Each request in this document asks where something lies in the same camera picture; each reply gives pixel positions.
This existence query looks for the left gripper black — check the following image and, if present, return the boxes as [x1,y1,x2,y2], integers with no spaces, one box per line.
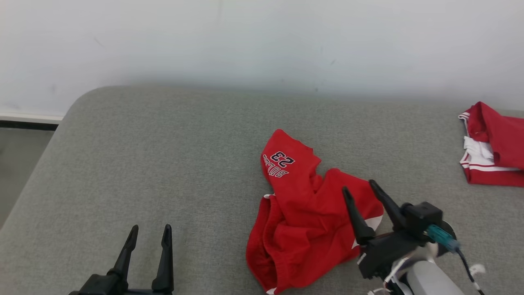
[68,224,174,295]

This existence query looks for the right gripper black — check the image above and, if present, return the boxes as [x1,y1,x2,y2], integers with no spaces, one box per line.
[342,179,429,280]

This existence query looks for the red basketball shorts white stripes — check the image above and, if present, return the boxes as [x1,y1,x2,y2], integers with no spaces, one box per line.
[246,129,385,295]

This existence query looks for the red basketball jersey white sleeves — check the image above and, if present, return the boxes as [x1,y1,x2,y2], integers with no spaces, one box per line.
[458,101,524,188]

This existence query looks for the black cable with teal plug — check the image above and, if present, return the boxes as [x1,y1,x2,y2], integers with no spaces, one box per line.
[426,225,486,295]

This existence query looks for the white wall baseboard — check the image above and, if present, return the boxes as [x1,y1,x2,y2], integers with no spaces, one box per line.
[0,110,64,124]

